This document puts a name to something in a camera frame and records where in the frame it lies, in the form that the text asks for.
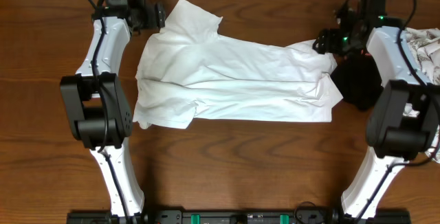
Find white t-shirt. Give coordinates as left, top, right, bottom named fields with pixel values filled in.
left=133, top=0, right=342, bottom=129

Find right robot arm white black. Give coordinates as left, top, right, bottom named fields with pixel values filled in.
left=313, top=6, right=439, bottom=223

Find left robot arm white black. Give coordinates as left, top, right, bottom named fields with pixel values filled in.
left=60, top=0, right=166, bottom=223

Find black garment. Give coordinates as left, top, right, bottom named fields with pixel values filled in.
left=331, top=53, right=384, bottom=111

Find white leaf-patterned garment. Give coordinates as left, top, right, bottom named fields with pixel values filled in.
left=401, top=27, right=440, bottom=164

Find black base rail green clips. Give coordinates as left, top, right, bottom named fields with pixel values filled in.
left=66, top=205, right=412, bottom=224

